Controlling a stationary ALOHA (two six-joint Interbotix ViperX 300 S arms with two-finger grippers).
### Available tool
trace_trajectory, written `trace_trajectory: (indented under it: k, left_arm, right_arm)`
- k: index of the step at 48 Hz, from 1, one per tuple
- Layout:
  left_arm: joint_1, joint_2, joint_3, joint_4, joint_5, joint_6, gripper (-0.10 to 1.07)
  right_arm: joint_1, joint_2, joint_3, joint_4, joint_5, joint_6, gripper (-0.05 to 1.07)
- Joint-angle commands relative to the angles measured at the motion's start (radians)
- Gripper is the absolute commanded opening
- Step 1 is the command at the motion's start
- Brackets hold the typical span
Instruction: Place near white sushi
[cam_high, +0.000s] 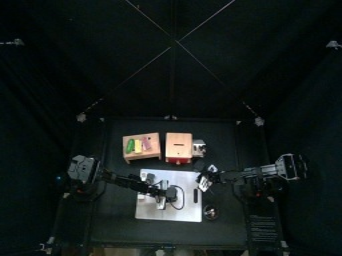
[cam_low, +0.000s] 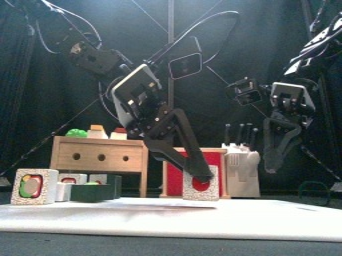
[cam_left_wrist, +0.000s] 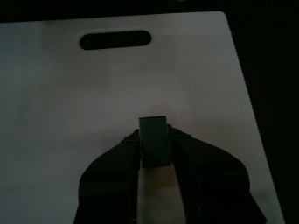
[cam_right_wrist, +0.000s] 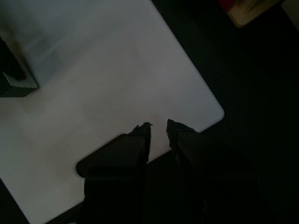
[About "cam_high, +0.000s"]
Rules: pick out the wooden xylophone toy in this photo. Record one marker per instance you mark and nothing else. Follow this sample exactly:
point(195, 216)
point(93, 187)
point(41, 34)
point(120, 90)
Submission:
point(142, 146)

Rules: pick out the small silver toy toaster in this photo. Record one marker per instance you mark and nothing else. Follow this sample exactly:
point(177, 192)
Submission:
point(200, 148)

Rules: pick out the small grey toy block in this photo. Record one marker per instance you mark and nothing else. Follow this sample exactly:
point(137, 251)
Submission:
point(150, 177)

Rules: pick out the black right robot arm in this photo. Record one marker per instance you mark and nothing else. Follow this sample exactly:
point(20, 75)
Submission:
point(268, 173)

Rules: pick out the white cutting board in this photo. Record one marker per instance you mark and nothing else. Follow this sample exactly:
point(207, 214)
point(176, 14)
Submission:
point(188, 213)

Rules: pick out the black strip with white print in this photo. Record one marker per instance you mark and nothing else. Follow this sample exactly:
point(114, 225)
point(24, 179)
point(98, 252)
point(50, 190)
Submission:
point(264, 229)

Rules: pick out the metal frame corner bracket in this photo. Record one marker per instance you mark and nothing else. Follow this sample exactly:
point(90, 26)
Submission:
point(18, 42)
point(333, 44)
point(170, 117)
point(260, 121)
point(81, 117)

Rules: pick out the dark round sushi piece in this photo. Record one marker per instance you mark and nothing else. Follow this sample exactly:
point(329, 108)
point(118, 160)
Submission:
point(211, 211)

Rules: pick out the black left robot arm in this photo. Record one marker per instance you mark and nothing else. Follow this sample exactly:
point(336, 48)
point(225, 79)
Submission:
point(121, 180)

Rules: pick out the wooden box with slot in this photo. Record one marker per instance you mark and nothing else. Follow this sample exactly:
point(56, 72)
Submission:
point(179, 146)

